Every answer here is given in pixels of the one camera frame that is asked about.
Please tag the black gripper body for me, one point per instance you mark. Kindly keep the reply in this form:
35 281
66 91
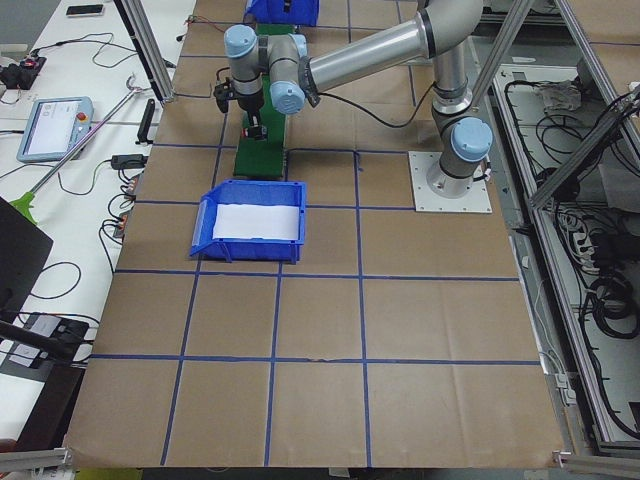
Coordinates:
248 104

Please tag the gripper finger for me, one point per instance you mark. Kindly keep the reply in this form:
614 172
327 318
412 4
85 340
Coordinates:
254 119

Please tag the red push button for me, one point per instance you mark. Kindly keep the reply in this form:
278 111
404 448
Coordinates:
257 133

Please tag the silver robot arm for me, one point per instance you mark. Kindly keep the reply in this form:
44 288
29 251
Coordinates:
273 75

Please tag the green conveyor belt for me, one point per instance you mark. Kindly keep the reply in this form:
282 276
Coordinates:
263 159

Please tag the left blue storage bin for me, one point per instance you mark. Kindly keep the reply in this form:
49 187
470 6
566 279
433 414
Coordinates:
266 193

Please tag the blue storage bin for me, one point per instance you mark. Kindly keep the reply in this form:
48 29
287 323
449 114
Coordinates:
266 193
294 12

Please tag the left white foam pad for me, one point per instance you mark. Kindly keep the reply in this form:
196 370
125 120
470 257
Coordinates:
249 221

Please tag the right blue storage bin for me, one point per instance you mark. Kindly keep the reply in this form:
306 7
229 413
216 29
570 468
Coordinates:
294 12

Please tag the black power adapter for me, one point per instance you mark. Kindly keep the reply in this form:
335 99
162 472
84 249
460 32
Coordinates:
128 161

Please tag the black smartphone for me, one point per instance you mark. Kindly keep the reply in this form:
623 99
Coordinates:
85 10

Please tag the teach pendant tablet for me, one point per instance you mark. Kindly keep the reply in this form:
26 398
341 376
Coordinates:
55 126

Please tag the grabber reach tool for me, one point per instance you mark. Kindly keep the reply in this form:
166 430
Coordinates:
24 203

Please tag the black monitor corner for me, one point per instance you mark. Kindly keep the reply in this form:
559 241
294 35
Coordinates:
24 252

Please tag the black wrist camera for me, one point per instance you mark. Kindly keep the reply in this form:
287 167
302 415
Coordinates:
224 93

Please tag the black handle bar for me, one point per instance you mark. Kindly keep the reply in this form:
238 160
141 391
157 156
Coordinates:
145 123

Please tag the aluminium frame post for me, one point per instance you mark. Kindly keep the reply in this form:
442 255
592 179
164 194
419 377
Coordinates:
140 32

